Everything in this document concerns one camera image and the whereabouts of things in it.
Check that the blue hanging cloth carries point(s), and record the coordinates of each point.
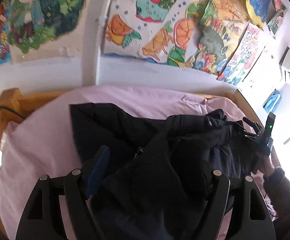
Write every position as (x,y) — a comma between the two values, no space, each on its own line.
(272,102)

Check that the red-haired child drawing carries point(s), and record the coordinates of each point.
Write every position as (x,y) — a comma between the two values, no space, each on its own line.
(276,21)

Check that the doodle collage drawing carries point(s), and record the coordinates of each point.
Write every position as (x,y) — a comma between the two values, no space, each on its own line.
(251,45)

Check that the pink bed duvet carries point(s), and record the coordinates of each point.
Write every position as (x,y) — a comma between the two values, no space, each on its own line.
(40,152)

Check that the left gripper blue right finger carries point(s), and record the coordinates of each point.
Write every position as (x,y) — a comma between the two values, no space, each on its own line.
(217,195)

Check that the wooden bed frame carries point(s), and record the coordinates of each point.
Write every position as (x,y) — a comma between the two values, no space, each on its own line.
(22,105)

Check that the black puffer jacket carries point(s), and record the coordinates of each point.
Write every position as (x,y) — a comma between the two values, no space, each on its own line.
(156,181)

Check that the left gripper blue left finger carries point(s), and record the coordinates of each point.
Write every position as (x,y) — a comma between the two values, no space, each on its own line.
(79,186)

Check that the person's right hand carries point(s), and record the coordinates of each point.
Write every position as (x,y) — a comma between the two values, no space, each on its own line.
(263,163)

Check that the white air conditioner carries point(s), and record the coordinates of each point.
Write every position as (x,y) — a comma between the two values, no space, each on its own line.
(285,66)

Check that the juice and oranges drawing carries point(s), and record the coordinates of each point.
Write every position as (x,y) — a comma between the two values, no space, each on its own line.
(158,31)

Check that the blond boy drawing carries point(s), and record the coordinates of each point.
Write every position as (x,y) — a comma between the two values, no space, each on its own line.
(42,29)

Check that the landscape whale drawing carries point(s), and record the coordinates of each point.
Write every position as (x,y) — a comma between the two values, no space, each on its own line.
(222,22)

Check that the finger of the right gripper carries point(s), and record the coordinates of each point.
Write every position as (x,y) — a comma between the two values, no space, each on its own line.
(250,136)
(254,125)

